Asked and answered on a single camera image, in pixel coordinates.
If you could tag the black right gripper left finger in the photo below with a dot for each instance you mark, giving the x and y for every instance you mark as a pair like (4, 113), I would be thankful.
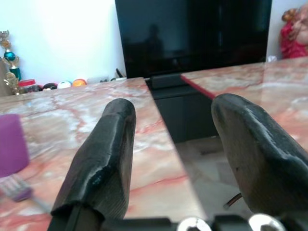
(101, 163)

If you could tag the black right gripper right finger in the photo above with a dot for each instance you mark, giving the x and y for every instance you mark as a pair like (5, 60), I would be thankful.
(264, 163)

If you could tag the orange round figurine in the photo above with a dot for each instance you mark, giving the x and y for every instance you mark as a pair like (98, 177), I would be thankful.
(79, 82)

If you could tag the marble pattern red-edged table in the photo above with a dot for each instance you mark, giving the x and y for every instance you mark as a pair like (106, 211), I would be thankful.
(276, 79)

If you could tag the steel fork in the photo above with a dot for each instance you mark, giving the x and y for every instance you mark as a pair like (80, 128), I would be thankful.
(19, 190)

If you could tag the white round figurine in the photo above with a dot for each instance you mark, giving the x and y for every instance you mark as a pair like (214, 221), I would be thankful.
(64, 84)

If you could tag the purple plastic cup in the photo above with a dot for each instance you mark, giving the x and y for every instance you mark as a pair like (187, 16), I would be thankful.
(12, 144)

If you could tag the black round figurine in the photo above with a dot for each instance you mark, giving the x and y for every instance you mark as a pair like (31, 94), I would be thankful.
(49, 86)

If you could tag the red-lidded jar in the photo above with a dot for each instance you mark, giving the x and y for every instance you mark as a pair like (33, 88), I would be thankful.
(28, 85)

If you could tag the red laughing Buddha statue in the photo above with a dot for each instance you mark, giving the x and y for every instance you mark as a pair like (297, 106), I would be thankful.
(294, 36)

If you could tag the gold trophy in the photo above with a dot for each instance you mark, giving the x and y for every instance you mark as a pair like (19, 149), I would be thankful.
(10, 62)

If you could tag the black flat television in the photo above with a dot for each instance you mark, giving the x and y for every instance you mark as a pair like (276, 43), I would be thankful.
(192, 36)

